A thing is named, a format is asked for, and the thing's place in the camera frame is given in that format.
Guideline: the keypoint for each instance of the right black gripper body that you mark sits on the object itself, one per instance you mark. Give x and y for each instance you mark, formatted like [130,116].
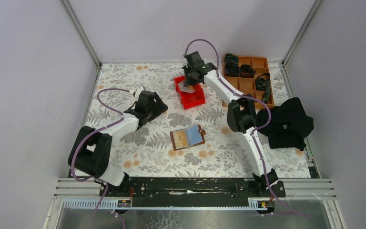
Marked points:
[189,78]

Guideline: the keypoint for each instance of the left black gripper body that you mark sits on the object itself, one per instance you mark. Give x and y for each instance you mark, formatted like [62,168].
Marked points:
[148,112]

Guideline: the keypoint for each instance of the red plastic bin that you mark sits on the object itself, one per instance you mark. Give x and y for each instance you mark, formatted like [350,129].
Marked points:
[191,96]

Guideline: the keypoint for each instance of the brown leather card holder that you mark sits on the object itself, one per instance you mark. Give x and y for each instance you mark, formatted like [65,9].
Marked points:
[195,136]

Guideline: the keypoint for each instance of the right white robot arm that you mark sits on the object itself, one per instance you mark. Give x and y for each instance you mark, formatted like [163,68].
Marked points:
[241,114]

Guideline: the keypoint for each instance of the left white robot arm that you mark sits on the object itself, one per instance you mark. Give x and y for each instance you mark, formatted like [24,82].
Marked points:
[91,151]

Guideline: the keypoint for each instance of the floral table mat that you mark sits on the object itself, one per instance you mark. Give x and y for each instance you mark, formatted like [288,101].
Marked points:
[149,151]

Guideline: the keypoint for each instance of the rolled camouflage belt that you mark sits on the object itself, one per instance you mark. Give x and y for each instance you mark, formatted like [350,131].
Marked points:
[231,67]

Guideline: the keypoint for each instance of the rolled black belt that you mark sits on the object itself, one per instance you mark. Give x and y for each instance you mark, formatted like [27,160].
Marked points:
[246,71]

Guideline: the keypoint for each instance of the orange compartment tray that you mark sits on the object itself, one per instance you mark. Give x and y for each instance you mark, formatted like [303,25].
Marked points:
[260,86]

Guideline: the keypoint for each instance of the black cloth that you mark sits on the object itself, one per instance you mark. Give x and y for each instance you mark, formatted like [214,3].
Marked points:
[289,125]

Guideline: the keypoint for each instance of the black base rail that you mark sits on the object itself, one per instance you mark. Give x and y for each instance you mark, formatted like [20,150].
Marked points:
[162,192]

